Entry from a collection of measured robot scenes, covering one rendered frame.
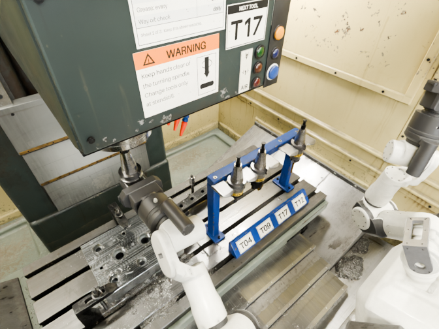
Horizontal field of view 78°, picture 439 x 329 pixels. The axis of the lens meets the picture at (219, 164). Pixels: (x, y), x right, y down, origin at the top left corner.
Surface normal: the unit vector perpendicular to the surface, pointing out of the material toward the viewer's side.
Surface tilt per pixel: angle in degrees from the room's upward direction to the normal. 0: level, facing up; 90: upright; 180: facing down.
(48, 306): 0
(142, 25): 90
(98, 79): 90
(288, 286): 8
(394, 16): 90
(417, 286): 24
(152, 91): 90
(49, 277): 0
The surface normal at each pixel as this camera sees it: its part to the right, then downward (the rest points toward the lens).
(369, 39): -0.77, 0.42
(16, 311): 0.33, -0.84
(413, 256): -0.58, 0.45
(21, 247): 0.02, -0.74
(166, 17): 0.63, 0.53
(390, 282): -0.24, -0.89
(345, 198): -0.29, -0.51
